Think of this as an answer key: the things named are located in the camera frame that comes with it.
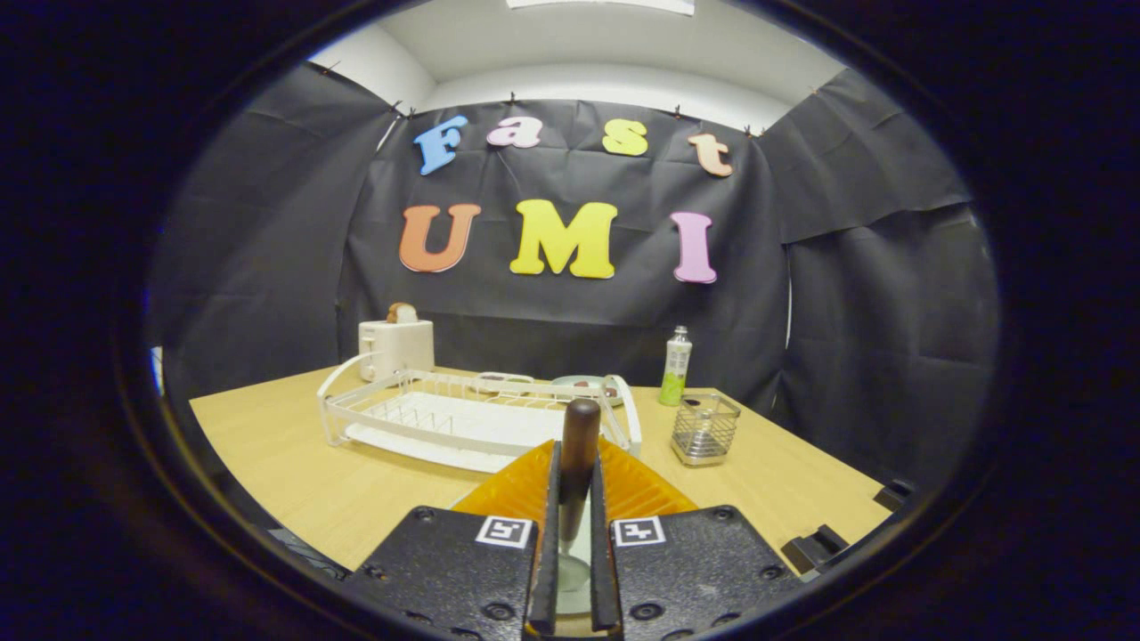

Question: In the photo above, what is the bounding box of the white toaster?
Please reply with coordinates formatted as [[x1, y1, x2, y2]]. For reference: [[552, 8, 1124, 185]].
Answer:
[[358, 319, 436, 384]]

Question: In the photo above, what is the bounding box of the metal wire basket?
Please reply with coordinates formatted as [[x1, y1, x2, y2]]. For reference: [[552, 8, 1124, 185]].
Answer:
[[670, 393, 742, 467]]

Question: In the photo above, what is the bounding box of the black backdrop cloth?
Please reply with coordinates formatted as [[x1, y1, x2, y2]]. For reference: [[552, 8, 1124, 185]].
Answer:
[[147, 62, 1003, 499]]

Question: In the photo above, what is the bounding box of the green dish soap bottle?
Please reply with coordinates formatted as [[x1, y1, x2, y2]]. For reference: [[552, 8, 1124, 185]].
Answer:
[[658, 325, 694, 408]]

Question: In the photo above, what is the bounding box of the wooden handled metal spoon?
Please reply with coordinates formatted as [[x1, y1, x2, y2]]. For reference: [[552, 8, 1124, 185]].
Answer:
[[554, 398, 603, 593]]

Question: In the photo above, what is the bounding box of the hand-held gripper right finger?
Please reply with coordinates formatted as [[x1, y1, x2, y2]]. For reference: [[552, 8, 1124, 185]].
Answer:
[[590, 436, 807, 641]]

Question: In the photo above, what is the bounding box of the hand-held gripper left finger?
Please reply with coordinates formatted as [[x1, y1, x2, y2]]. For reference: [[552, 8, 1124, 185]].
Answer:
[[343, 439, 562, 641]]

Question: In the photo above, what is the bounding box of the ceiling light panel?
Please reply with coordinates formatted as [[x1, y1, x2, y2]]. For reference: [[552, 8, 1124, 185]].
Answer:
[[506, 0, 696, 17]]

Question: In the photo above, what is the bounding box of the light green plate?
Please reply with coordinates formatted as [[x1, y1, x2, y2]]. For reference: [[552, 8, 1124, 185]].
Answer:
[[556, 521, 594, 617]]

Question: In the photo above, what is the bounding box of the small green food plate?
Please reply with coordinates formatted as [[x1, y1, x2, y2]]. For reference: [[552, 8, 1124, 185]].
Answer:
[[550, 374, 624, 403]]

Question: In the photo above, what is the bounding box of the white wire dish rack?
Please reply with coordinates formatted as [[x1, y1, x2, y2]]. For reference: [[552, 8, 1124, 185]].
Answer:
[[316, 353, 643, 475]]

